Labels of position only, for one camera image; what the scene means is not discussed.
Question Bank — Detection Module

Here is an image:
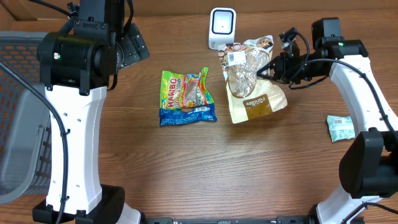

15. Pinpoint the beige mushroom snack bag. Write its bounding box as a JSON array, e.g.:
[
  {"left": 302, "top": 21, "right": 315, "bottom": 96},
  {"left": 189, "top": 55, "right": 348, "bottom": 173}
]
[{"left": 218, "top": 35, "right": 287, "bottom": 124}]

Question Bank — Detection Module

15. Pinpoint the green Haribo candy bag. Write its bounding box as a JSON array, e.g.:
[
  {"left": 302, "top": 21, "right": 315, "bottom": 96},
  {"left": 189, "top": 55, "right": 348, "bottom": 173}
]
[{"left": 160, "top": 67, "right": 214, "bottom": 110}]

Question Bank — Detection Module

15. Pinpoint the dark blue snack packet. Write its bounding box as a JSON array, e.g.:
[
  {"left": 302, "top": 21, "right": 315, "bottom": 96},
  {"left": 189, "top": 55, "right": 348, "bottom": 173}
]
[{"left": 159, "top": 104, "right": 218, "bottom": 127}]

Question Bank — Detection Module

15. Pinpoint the light blue snack packet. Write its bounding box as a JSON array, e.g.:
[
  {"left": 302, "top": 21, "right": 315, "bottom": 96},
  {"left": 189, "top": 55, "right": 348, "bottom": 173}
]
[{"left": 326, "top": 115, "right": 356, "bottom": 142}]

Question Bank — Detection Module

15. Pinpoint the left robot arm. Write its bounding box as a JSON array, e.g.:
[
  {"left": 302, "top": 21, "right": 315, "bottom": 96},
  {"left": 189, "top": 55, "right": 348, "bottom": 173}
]
[{"left": 32, "top": 1, "right": 149, "bottom": 224}]

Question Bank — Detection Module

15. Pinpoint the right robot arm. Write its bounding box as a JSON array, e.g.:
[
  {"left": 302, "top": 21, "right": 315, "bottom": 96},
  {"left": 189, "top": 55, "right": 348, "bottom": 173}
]
[{"left": 266, "top": 17, "right": 397, "bottom": 223}]

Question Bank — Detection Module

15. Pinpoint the white barcode scanner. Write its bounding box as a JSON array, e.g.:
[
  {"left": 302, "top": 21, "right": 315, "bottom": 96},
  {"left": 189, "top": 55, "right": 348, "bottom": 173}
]
[{"left": 208, "top": 7, "right": 236, "bottom": 50}]

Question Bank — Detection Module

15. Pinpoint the grey plastic shopping basket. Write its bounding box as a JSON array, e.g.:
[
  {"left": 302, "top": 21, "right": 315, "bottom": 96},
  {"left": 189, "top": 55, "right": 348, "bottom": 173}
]
[{"left": 1, "top": 31, "right": 51, "bottom": 203}]

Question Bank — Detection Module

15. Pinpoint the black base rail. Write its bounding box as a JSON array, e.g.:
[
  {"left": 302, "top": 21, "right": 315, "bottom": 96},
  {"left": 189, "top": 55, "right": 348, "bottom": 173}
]
[{"left": 142, "top": 215, "right": 318, "bottom": 224}]

